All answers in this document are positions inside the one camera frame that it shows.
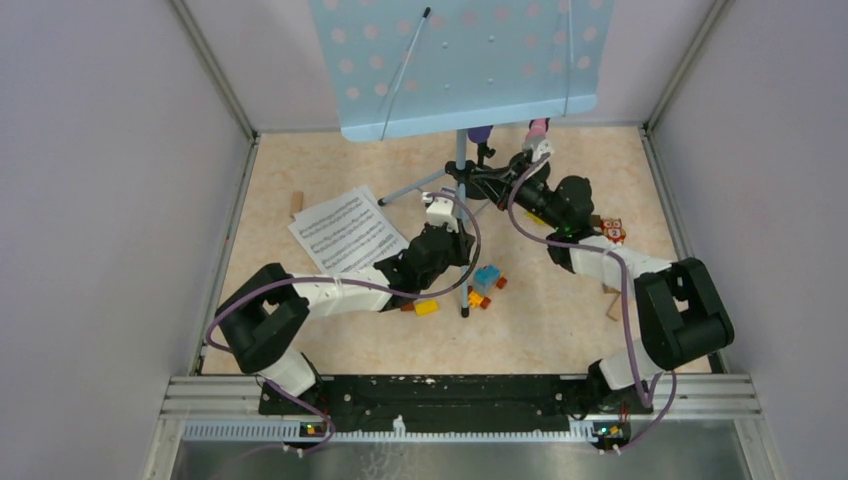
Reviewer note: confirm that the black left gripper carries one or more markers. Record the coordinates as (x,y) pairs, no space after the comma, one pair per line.
(464,244)

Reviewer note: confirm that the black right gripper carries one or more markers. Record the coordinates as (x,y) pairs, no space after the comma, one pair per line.
(506,183)

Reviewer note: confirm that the light blue music stand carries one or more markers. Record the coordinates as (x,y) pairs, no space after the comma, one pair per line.
(407,68)

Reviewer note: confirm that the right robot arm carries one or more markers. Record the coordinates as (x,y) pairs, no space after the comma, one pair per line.
(673,313)

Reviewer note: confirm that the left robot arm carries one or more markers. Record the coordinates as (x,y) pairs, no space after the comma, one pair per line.
(260,321)

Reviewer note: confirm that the black left microphone stand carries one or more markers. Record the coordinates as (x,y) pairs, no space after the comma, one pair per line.
(482,156)

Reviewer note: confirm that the yellow wooden block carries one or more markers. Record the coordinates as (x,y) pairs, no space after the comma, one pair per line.
(426,307)

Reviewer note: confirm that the purple toy microphone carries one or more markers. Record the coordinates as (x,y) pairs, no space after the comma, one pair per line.
(480,135)

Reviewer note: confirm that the yellow owl number block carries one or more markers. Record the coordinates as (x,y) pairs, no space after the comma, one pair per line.
(536,220)

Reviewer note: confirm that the blue toy brick car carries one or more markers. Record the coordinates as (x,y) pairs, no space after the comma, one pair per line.
(484,281)

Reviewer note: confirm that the pink toy microphone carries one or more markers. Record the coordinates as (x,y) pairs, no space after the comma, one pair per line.
(537,128)

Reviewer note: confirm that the red owl number block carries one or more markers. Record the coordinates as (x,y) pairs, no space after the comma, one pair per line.
(612,229)

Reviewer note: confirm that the wooden block far left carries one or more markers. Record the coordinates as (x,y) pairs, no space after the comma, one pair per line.
(296,203)

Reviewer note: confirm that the wooden block right side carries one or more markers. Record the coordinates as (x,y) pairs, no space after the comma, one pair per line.
(615,309)

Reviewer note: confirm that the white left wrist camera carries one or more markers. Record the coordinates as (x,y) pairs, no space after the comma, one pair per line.
(440,210)

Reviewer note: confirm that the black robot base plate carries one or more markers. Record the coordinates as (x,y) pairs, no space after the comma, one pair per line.
(456,403)

